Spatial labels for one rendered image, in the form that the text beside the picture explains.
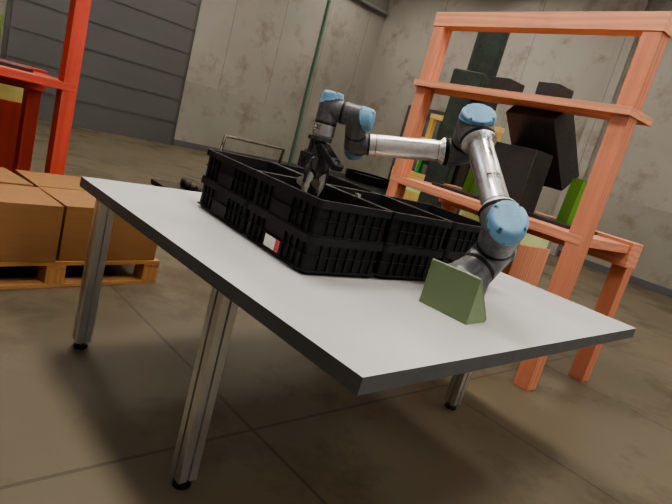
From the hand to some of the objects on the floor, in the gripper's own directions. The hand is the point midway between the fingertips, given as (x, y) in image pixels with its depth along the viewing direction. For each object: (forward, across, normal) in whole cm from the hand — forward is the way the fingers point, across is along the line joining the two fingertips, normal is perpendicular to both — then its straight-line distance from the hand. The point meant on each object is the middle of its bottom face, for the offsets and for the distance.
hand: (311, 194), depth 188 cm
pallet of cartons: (+89, +40, -173) cm, 199 cm away
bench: (+89, -31, +2) cm, 95 cm away
